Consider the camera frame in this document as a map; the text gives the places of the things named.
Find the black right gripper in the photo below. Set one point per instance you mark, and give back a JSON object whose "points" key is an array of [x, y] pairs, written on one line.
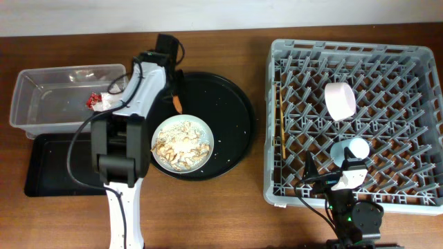
{"points": [[311, 175]]}

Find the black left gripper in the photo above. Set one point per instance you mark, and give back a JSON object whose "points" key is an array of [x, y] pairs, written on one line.
{"points": [[181, 91]]}

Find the orange carrot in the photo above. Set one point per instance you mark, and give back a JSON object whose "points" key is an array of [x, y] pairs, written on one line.
{"points": [[177, 104]]}

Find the light blue cup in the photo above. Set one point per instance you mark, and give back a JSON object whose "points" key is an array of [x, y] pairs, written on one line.
{"points": [[358, 146]]}

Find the grey plate with food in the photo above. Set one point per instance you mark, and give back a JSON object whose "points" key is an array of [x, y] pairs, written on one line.
{"points": [[182, 144]]}

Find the white napkin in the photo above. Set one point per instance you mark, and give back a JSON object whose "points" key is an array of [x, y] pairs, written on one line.
{"points": [[109, 101]]}

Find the red snack wrapper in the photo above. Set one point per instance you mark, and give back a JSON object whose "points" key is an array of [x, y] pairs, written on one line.
{"points": [[94, 98]]}

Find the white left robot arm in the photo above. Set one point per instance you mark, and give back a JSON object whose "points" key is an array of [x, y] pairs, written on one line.
{"points": [[119, 146]]}

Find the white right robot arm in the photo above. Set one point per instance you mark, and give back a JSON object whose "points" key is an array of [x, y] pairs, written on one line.
{"points": [[356, 223]]}

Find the grey dishwasher rack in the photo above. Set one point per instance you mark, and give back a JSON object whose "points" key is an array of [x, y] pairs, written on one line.
{"points": [[398, 112]]}

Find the round black tray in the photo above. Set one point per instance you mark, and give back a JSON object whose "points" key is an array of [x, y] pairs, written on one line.
{"points": [[225, 108]]}

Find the clear plastic bin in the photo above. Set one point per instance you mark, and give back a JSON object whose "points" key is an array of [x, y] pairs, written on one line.
{"points": [[54, 100]]}

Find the black rectangular tray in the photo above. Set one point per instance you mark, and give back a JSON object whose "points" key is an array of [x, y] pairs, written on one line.
{"points": [[47, 173]]}

